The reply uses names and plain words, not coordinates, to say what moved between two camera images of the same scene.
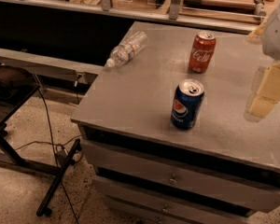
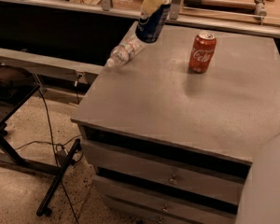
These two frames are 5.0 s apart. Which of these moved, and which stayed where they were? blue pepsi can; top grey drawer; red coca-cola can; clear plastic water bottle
Moved: blue pepsi can
Stayed: red coca-cola can; top grey drawer; clear plastic water bottle
